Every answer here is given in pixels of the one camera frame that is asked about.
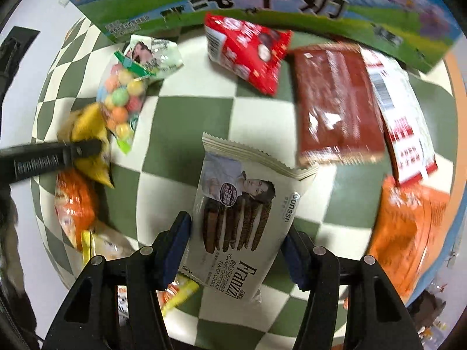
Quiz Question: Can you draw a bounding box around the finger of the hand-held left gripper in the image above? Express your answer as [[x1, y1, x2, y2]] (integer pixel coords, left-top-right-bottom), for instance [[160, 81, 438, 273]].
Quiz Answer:
[[64, 138, 102, 162]]

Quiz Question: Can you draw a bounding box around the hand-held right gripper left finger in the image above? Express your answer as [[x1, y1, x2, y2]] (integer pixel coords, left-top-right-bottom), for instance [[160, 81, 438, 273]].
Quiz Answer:
[[42, 211, 193, 350]]

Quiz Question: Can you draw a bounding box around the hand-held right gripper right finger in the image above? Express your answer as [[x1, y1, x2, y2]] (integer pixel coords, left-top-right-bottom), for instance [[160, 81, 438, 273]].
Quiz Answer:
[[281, 222, 427, 350]]

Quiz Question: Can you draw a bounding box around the yellow red snack packet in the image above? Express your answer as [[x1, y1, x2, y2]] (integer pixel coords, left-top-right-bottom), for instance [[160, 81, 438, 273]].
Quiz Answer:
[[158, 275, 201, 317]]

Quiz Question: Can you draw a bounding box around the orange snack packet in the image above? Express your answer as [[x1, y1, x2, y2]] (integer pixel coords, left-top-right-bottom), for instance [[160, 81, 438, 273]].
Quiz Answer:
[[55, 168, 101, 252], [367, 175, 451, 300]]

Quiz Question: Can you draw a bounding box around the bag of colourful candy balls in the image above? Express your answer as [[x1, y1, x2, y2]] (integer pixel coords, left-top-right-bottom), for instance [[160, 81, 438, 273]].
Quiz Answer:
[[95, 51, 154, 155]]

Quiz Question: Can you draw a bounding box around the clear bag of buns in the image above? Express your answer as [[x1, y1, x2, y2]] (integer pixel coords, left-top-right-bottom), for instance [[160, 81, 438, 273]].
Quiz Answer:
[[82, 222, 137, 267]]

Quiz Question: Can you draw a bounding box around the white chocolate cookie packet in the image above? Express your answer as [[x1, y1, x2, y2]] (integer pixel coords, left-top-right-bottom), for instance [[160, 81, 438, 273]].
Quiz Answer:
[[179, 131, 319, 303]]

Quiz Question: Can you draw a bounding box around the small photo print cookie packet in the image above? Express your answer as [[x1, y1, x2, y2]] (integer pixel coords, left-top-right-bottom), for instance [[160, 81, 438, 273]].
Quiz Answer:
[[122, 34, 184, 81]]

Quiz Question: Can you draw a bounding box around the printed cardboard box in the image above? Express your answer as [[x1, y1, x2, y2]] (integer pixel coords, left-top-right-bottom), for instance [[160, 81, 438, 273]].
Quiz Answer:
[[61, 0, 462, 74]]

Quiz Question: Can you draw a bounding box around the brown red snack packet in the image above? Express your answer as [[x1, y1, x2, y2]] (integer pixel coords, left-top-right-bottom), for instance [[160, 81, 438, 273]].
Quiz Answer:
[[292, 43, 386, 166]]

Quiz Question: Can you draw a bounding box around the white red barcode packet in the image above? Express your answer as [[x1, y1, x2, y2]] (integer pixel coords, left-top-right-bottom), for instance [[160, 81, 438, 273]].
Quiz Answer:
[[359, 45, 438, 186]]

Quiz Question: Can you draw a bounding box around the red noodle packet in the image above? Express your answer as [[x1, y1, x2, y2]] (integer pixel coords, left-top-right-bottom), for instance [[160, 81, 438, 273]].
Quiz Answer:
[[203, 13, 293, 97]]

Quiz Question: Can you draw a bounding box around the green white checkered blanket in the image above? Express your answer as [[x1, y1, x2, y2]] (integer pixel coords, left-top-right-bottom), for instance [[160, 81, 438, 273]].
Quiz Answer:
[[31, 16, 456, 350]]

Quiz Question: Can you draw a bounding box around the dark cloth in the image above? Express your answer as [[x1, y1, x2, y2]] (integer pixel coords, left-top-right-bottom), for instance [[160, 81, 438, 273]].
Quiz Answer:
[[0, 186, 39, 350]]

